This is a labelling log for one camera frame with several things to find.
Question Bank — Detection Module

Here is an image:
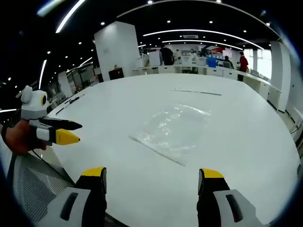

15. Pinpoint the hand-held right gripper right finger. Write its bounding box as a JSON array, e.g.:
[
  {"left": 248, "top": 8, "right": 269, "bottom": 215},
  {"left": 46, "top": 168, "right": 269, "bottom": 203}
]
[{"left": 196, "top": 168, "right": 271, "bottom": 227}]

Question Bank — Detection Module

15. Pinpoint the black cabinet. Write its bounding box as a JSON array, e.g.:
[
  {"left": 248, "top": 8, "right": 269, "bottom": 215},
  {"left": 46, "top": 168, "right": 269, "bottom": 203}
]
[{"left": 108, "top": 67, "right": 125, "bottom": 81}]

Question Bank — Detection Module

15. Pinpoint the clear plastic food packaging bag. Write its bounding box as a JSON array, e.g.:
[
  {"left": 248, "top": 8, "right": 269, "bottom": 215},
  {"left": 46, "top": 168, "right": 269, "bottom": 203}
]
[{"left": 128, "top": 103, "right": 212, "bottom": 167}]

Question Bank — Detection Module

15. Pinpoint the person's left hand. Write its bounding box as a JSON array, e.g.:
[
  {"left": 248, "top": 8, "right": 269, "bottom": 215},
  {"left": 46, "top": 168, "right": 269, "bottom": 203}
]
[{"left": 4, "top": 119, "right": 48, "bottom": 156}]

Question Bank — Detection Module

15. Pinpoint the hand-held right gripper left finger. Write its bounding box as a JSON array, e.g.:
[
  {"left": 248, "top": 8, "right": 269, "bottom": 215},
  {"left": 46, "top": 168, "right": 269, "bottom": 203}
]
[{"left": 45, "top": 166, "right": 107, "bottom": 227}]

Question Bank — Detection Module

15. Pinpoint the grey mesh chair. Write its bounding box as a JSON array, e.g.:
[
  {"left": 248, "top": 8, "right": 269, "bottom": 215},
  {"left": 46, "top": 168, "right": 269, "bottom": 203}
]
[{"left": 9, "top": 151, "right": 78, "bottom": 224}]

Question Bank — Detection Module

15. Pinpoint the white long counter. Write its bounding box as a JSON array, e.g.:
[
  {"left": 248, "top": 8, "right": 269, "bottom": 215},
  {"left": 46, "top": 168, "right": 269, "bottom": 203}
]
[{"left": 132, "top": 64, "right": 284, "bottom": 105}]

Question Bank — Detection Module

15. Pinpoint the blue box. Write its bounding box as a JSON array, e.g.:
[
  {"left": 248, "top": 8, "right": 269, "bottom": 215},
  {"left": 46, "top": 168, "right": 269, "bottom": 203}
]
[{"left": 206, "top": 57, "right": 218, "bottom": 69}]

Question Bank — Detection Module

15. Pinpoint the black cable on table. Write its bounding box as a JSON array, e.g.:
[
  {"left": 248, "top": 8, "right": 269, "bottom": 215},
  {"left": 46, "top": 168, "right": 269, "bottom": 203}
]
[{"left": 55, "top": 94, "right": 86, "bottom": 116}]

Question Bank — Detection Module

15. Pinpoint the white square pillar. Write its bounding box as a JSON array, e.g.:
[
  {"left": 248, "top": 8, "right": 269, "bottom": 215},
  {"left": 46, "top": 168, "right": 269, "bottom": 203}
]
[
  {"left": 94, "top": 21, "right": 141, "bottom": 82},
  {"left": 269, "top": 40, "right": 292, "bottom": 113}
]

